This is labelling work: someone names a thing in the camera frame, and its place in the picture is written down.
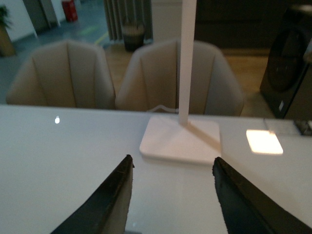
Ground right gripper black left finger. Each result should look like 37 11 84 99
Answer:
52 155 134 234

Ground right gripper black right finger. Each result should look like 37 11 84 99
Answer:
213 157 312 234

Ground beige chair right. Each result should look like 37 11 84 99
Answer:
115 39 244 117

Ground beige chair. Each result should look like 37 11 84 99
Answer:
115 39 244 117
6 40 116 110

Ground beige chair left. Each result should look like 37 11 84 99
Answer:
6 40 116 110

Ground black washing machine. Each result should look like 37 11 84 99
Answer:
260 4 312 119

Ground dark sideboard counter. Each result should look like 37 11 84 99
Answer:
195 0 288 48

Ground green potted plant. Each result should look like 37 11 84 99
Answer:
0 4 16 57

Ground grey curtain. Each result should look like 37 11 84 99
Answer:
103 0 153 41

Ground white drawer cabinet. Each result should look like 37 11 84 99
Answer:
151 0 182 43

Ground red bin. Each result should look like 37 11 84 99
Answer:
61 0 78 22

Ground woven basket with handles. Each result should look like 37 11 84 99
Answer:
122 23 145 52

